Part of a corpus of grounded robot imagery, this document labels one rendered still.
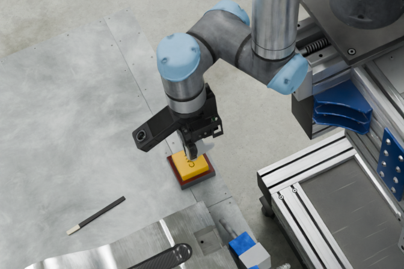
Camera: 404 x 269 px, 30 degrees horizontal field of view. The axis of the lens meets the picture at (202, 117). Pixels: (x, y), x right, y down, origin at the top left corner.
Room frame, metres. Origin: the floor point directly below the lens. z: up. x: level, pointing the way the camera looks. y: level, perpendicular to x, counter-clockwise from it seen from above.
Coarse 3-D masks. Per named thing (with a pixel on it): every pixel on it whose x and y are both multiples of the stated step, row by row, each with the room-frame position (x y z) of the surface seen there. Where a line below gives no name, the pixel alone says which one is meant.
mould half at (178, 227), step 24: (168, 216) 0.66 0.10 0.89; (192, 216) 0.66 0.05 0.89; (120, 240) 0.64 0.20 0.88; (144, 240) 0.63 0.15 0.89; (168, 240) 0.62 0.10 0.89; (192, 240) 0.61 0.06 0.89; (48, 264) 0.59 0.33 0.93; (72, 264) 0.59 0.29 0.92; (96, 264) 0.59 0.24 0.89; (120, 264) 0.59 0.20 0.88; (192, 264) 0.56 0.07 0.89; (216, 264) 0.55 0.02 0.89
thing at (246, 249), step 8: (224, 224) 0.65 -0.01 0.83; (232, 232) 0.63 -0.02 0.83; (232, 240) 0.61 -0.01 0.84; (240, 240) 0.61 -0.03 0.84; (248, 240) 0.61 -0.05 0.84; (232, 248) 0.60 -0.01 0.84; (240, 248) 0.59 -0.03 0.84; (248, 248) 0.59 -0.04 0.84; (256, 248) 0.58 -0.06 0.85; (240, 256) 0.57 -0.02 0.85; (248, 256) 0.57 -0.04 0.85; (256, 256) 0.57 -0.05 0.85; (264, 256) 0.56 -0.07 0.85; (240, 264) 0.57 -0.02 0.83; (248, 264) 0.55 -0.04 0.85; (256, 264) 0.55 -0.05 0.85; (264, 264) 0.55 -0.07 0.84
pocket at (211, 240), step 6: (204, 228) 0.63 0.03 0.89; (210, 228) 0.63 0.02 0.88; (198, 234) 0.62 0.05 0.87; (204, 234) 0.63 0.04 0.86; (210, 234) 0.62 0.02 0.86; (216, 234) 0.62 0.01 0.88; (198, 240) 0.62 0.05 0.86; (204, 240) 0.61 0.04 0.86; (210, 240) 0.61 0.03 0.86; (216, 240) 0.61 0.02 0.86; (204, 246) 0.60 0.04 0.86; (210, 246) 0.60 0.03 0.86; (216, 246) 0.60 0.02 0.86; (222, 246) 0.59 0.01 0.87; (204, 252) 0.59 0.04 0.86; (210, 252) 0.59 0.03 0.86
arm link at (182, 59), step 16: (176, 32) 0.85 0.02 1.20; (160, 48) 0.82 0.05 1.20; (176, 48) 0.82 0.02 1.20; (192, 48) 0.81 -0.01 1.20; (160, 64) 0.80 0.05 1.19; (176, 64) 0.79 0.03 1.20; (192, 64) 0.79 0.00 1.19; (208, 64) 0.81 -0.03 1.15; (176, 80) 0.78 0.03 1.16; (192, 80) 0.79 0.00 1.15; (176, 96) 0.78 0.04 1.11; (192, 96) 0.78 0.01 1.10
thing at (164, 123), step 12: (168, 108) 0.82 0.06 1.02; (156, 120) 0.81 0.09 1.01; (168, 120) 0.80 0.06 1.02; (180, 120) 0.79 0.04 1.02; (132, 132) 0.81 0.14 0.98; (144, 132) 0.80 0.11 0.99; (156, 132) 0.79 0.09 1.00; (168, 132) 0.78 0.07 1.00; (144, 144) 0.78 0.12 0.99; (156, 144) 0.78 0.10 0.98
